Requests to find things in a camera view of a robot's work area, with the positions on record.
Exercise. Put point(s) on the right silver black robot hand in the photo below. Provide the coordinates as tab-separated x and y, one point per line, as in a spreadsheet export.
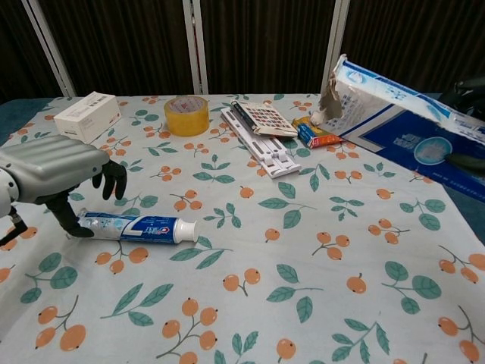
466	96

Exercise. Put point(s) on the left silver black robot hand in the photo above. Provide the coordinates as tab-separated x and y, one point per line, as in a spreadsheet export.
49	167

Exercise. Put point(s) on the blue white carton box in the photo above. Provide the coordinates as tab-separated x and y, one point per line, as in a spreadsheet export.
398	125

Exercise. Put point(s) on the blue white toothpaste tube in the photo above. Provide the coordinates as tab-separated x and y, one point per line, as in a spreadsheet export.
144	231

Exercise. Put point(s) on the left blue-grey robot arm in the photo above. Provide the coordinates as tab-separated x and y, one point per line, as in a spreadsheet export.
5	189

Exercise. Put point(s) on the small white cardboard box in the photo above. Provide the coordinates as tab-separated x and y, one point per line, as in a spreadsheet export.
85	117

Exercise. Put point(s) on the orange snack packet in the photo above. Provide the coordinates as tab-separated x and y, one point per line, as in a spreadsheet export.
312	136

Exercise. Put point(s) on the teal blue table cover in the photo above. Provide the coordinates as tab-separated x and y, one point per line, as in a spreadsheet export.
15	113

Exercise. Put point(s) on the dark slatted partition panel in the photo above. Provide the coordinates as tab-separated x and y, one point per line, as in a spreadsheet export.
265	45
409	34
125	45
19	57

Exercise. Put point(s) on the yellow packing tape roll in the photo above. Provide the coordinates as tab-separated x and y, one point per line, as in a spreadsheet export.
185	121

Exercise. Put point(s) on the black pen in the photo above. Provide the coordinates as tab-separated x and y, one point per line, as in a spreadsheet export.
240	113

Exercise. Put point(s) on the colour swatch card pack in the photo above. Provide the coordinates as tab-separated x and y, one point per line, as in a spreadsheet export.
265	117

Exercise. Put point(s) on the white folding stand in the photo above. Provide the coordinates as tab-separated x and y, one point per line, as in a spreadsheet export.
273	155

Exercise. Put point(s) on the floral fruit print tablecloth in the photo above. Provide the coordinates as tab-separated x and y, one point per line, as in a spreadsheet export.
242	303

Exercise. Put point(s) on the white partition frame post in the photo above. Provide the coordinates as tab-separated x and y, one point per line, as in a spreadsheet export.
195	45
335	38
49	45

